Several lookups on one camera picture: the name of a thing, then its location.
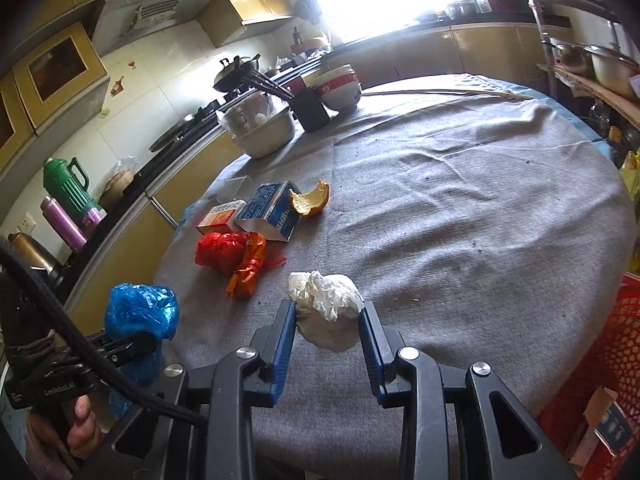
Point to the light blue cloth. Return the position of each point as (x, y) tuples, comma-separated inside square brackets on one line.
[(550, 95)]

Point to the orange snack wrapper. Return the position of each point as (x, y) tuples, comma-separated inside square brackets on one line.
[(247, 270)]

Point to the black chopstick holder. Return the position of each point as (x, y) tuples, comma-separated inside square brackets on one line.
[(310, 110)]

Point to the red white ceramic bowl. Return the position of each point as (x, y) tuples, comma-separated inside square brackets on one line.
[(340, 95), (337, 71)]

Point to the green thermos jug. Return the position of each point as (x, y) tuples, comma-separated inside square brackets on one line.
[(65, 185)]

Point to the metal kettle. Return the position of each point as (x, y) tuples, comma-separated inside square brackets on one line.
[(30, 252)]

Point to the small steel pot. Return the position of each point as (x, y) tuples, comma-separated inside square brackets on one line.
[(572, 60)]

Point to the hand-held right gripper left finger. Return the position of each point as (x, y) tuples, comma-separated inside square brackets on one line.
[(281, 345)]

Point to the yellow wall cabinet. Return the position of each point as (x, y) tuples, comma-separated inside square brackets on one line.
[(55, 80), (250, 7)]

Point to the range hood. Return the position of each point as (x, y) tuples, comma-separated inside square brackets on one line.
[(150, 20)]

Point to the metal shelf rack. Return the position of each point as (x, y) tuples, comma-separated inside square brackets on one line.
[(545, 25)]

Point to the yellow plastic bag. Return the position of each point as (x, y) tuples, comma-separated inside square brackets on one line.
[(631, 172)]

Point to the yellow base cabinet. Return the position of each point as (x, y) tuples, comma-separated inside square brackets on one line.
[(130, 240)]

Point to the gas stove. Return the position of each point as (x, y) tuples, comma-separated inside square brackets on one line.
[(200, 115)]

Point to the black wok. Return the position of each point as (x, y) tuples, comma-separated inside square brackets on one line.
[(235, 76)]

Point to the large steel pot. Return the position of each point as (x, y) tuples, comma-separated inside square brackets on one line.
[(615, 70)]

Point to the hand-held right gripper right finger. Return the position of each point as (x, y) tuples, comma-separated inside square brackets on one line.
[(372, 355)]

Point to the grey tablecloth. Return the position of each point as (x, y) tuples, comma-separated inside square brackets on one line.
[(450, 210)]

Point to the person's left hand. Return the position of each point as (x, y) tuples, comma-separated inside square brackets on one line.
[(85, 427)]

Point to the clear bag with bread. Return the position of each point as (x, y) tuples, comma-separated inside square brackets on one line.
[(117, 185)]

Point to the blue carton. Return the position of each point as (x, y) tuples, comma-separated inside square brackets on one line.
[(270, 210)]

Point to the red plastic basket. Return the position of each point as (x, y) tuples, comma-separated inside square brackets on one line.
[(620, 340)]

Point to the purple cup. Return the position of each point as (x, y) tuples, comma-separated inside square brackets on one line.
[(94, 219)]

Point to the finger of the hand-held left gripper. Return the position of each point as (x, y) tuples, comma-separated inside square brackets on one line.
[(122, 347)]

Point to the clear plastic bag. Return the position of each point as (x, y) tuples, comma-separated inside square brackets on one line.
[(245, 115)]

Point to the blue plastic bag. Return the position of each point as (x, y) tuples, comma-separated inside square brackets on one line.
[(145, 310)]

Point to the purple thermos bottle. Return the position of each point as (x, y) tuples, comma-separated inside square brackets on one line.
[(60, 222)]

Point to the steel bowl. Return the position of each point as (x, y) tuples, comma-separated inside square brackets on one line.
[(267, 141)]

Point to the red plastic bag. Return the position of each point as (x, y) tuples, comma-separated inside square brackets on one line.
[(220, 252)]

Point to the clear plastic box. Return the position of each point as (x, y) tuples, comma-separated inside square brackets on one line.
[(232, 190)]

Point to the white tissue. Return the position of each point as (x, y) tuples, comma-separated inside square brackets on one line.
[(325, 300)]

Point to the small orange box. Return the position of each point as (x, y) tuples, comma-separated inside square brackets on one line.
[(220, 216)]

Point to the brown cardboard box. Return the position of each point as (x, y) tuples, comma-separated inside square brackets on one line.
[(600, 425)]

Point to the orange peel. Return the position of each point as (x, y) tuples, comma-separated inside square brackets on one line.
[(312, 202)]

